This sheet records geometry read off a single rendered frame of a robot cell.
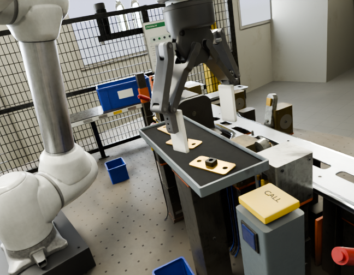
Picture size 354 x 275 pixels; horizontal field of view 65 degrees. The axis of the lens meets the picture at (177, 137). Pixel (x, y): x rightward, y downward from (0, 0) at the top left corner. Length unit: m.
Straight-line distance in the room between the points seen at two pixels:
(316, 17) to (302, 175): 4.89
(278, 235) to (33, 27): 0.77
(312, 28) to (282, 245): 5.17
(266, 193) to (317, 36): 5.10
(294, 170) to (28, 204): 0.76
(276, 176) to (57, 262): 0.74
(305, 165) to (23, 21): 0.78
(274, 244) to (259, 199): 0.06
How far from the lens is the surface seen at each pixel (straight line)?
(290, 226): 0.42
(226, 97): 0.52
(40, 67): 0.93
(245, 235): 0.44
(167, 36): 1.90
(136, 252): 1.07
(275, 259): 0.44
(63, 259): 1.03
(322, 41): 5.45
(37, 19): 0.89
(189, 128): 0.71
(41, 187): 1.00
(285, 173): 0.62
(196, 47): 0.43
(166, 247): 1.05
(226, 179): 0.46
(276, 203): 0.41
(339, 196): 0.71
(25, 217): 0.98
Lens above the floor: 1.41
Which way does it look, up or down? 22 degrees down
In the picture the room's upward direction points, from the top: 11 degrees counter-clockwise
